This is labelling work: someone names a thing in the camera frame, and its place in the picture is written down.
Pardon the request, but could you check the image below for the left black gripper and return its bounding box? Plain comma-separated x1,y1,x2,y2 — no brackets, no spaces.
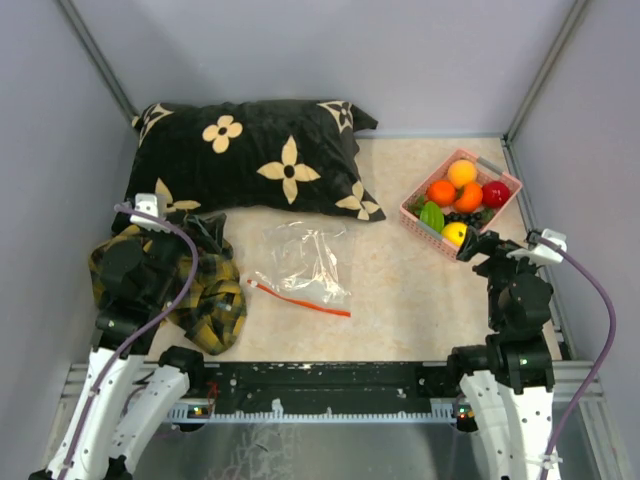
146,209,227,304

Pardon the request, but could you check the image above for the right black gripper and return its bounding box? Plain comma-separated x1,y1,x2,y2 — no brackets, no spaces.
456,224,542,329

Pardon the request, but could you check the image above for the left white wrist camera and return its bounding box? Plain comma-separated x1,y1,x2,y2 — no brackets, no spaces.
114,193,170,233

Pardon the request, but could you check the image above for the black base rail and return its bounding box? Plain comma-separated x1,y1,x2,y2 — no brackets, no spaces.
176,361,462,416

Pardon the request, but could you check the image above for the black floral pillow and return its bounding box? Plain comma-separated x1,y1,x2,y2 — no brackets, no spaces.
124,100,386,222

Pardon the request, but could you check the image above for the yellow-orange peach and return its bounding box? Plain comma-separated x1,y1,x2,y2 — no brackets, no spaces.
447,159,478,189

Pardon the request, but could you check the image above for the yellow lemon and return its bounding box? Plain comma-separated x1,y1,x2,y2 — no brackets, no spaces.
441,222,468,247

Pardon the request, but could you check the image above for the pink plastic basket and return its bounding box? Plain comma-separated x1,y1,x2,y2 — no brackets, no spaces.
399,149,523,262

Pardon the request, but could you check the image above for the dark grape bunch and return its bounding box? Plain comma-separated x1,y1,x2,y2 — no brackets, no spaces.
442,211,486,232

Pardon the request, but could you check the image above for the clear zip top bag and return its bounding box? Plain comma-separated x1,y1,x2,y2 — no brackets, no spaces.
247,221,353,318

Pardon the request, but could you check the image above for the green leaf fruit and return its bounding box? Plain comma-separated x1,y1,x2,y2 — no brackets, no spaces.
419,201,445,233

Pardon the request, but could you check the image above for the purple cable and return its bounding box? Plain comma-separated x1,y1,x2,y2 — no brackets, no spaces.
537,237,616,480
59,203,200,471

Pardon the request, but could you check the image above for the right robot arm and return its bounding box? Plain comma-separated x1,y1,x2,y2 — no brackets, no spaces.
446,228,561,479

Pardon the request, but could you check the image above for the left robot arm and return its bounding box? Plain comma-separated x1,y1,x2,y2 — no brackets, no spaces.
31,226,208,479

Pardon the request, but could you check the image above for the orange tangerine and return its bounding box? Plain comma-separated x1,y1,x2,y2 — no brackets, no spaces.
426,180,457,208
453,182,483,214

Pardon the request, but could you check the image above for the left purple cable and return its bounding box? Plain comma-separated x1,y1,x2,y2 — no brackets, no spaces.
59,203,200,471

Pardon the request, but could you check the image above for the red apple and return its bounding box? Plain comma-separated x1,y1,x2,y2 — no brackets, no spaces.
482,181,511,209

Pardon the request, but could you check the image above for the white cable duct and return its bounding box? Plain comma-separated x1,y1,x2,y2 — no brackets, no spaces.
163,403,456,425

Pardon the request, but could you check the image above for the yellow plaid shirt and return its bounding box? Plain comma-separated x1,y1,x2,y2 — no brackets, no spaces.
88,211,247,355

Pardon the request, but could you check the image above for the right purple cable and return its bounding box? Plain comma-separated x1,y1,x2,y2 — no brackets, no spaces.
537,237,616,480

